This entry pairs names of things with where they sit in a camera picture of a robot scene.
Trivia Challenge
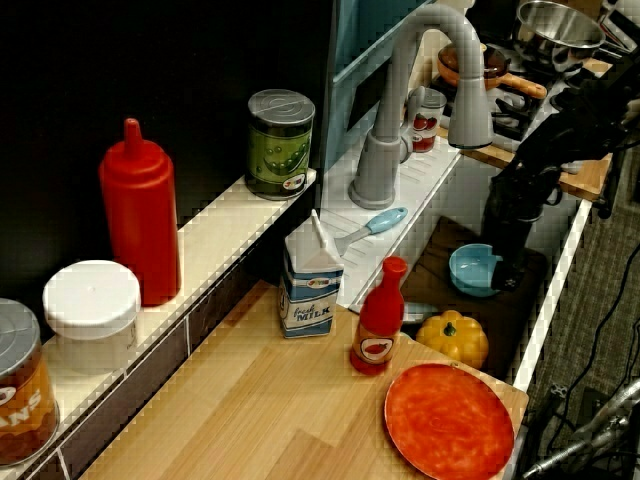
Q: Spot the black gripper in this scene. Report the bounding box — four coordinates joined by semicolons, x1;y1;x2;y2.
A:
482;214;534;295

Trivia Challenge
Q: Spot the light blue bowl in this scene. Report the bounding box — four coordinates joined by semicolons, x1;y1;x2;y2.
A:
448;243;504;298

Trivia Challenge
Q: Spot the yellow toy bell pepper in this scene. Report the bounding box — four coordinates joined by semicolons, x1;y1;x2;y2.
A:
415;309;490;370

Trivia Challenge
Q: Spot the white toy sink basin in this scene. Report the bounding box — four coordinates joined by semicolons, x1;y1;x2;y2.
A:
319;144;594;394

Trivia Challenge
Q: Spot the red hot sauce bottle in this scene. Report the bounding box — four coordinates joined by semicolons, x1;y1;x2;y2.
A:
349;255;409;376

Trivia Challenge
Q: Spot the orange plate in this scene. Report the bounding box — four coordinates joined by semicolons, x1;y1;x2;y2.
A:
383;363;516;477

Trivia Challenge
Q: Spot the black stove grate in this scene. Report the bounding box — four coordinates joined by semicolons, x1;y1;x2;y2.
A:
492;92;549;142

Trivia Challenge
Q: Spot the tomato can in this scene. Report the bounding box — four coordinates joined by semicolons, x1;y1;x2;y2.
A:
408;88;448;154

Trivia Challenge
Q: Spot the white toy stove top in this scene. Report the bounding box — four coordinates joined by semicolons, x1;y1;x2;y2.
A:
492;74;591;174

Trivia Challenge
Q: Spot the grey toy faucet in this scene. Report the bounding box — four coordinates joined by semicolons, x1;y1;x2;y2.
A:
348;3;495;210

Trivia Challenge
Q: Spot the orange toy pan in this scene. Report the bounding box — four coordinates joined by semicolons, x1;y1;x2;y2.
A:
437;49;549;100

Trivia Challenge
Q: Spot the milk carton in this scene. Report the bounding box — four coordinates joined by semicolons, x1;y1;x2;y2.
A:
278;208;346;340

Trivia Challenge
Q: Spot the brown glass lid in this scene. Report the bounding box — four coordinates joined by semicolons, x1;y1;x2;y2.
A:
438;42;512;76

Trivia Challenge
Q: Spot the silver metal pot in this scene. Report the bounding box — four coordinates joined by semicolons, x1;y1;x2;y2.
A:
514;0;624;69

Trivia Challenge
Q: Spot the green peas can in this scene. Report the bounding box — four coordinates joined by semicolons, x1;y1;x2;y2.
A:
246;88;317;201

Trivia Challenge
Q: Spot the red squeeze bottle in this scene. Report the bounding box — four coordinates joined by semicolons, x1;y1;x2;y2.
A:
98;117;182;307

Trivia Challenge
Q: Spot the white lidded jar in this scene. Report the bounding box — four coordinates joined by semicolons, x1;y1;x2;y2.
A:
42;259;142;375

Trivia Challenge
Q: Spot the orange beans can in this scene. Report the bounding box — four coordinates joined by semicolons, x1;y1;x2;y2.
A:
0;298;61;469

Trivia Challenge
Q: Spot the black cable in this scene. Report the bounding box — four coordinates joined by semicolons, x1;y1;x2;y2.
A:
547;234;640;451

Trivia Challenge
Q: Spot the blue handled grey spatula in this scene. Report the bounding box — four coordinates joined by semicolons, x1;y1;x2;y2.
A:
333;206;409;252

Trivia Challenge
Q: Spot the metal camera mount arm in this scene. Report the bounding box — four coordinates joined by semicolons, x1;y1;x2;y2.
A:
522;379;640;480

